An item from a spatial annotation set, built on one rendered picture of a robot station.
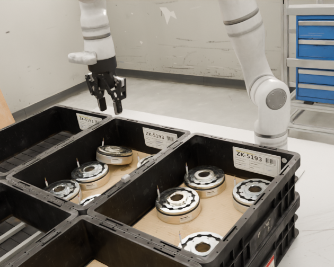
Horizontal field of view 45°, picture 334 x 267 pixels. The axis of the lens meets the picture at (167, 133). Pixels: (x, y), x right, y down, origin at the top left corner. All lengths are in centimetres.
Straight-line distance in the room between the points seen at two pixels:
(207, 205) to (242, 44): 41
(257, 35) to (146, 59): 364
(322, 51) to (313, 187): 157
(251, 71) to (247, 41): 11
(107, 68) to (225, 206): 45
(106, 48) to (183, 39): 324
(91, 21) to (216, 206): 53
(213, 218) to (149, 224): 14
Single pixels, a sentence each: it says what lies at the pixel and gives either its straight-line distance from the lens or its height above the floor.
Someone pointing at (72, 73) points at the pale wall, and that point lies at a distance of 460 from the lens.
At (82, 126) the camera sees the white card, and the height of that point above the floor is 87.
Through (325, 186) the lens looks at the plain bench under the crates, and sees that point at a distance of 127.
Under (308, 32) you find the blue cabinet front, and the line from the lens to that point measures 271.
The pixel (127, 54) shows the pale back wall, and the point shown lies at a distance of 482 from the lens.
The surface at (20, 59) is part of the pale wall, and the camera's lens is 422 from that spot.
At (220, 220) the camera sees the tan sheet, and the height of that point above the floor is 83.
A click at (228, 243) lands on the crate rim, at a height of 93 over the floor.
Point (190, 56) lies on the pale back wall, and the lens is 425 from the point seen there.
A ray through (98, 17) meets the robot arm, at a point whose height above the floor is 126.
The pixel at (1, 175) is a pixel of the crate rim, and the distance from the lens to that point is 109.
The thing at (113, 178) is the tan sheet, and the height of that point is 83.
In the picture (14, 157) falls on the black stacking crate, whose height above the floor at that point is 83.
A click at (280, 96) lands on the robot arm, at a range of 110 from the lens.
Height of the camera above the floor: 140
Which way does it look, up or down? 25 degrees down
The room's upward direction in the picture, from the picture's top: 8 degrees counter-clockwise
